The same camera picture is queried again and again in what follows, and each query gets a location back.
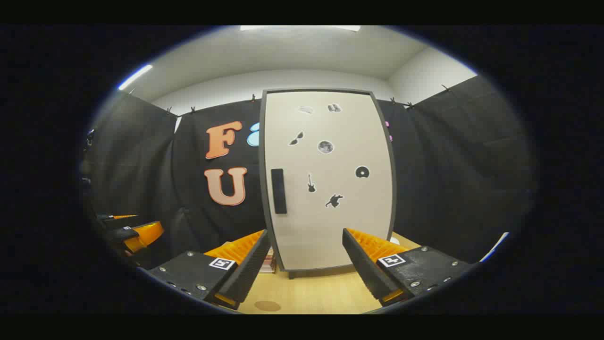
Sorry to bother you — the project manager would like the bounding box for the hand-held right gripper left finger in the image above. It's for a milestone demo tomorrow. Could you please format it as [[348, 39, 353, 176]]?
[[138, 229, 272, 311]]

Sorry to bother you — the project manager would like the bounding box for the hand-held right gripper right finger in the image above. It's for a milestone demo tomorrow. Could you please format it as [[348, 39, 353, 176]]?
[[342, 228, 477, 307]]

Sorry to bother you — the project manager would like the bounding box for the grey cabinet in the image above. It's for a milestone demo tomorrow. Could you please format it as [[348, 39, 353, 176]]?
[[259, 88, 398, 280]]

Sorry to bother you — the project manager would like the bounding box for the stack of books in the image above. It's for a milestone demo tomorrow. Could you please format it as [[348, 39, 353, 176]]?
[[259, 246, 277, 274]]

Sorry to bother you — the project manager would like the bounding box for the black backdrop cloth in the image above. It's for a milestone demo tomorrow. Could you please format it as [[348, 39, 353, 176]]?
[[83, 73, 538, 272]]

